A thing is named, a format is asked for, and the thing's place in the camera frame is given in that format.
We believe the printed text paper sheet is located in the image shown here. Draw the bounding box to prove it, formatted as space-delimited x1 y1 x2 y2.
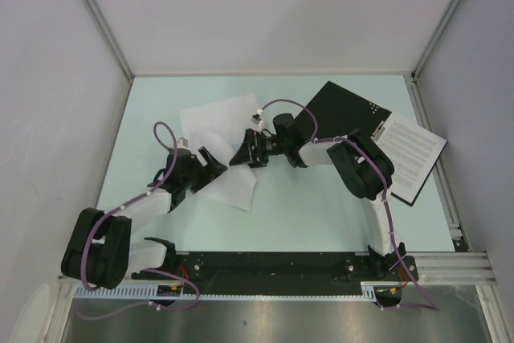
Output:
372 112 447 206

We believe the aluminium left corner post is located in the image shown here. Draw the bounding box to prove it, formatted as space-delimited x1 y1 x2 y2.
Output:
81 0 134 84

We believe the aluminium corner post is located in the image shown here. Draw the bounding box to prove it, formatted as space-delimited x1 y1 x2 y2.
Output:
81 0 134 84
410 0 463 80

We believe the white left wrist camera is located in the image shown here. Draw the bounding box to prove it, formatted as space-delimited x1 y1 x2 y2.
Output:
177 137 190 151

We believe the aluminium right corner post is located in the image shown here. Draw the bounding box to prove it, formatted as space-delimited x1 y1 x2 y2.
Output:
410 0 463 80

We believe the white paper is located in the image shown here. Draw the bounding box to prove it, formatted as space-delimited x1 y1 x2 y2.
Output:
180 94 259 145
190 130 257 211

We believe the light blue slotted cable duct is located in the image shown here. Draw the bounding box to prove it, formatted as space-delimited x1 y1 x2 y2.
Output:
74 283 376 301

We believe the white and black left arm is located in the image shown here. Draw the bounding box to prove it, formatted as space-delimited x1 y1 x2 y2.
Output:
60 146 228 291

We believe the aluminium front frame rail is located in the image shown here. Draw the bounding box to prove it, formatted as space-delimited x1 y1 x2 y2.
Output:
58 250 494 284

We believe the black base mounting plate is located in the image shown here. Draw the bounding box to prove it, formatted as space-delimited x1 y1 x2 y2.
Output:
131 251 419 296

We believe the red and black file folder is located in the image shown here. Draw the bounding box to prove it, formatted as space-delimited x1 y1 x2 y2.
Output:
295 80 448 208

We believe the aluminium right side rail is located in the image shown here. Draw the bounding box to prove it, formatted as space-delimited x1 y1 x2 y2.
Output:
404 74 471 252

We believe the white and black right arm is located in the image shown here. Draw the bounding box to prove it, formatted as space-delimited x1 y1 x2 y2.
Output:
229 129 405 280

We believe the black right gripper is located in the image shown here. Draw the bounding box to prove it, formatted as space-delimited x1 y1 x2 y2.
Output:
230 129 288 170

